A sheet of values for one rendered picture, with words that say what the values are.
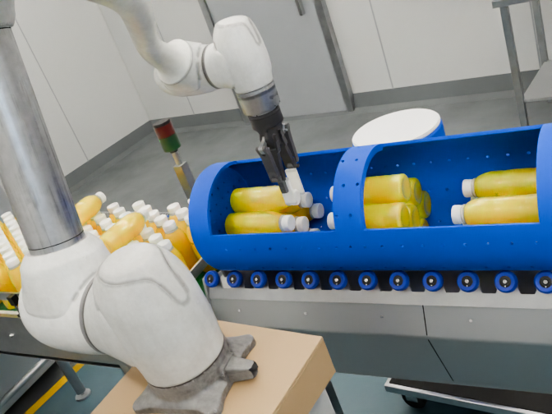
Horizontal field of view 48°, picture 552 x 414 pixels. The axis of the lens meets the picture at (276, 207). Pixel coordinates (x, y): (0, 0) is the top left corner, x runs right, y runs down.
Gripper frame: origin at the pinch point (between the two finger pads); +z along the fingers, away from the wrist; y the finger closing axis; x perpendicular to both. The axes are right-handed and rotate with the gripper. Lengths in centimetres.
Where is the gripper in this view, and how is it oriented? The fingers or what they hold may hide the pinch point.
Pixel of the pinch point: (291, 186)
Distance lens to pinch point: 149.2
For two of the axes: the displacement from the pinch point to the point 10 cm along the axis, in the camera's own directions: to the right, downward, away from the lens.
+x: -8.4, 0.5, 5.4
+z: 3.3, 8.5, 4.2
